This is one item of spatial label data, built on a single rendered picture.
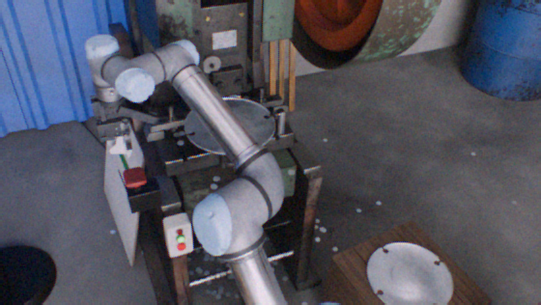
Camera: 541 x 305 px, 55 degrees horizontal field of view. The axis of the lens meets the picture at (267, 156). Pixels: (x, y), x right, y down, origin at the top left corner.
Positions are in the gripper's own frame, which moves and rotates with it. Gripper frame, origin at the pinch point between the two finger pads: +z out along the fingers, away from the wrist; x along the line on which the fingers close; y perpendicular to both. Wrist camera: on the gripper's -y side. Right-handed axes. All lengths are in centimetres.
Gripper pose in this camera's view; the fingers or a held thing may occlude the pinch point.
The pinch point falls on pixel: (129, 152)
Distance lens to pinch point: 149.1
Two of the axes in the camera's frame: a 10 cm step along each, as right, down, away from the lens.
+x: 3.8, 6.3, -6.8
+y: -9.2, 2.2, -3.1
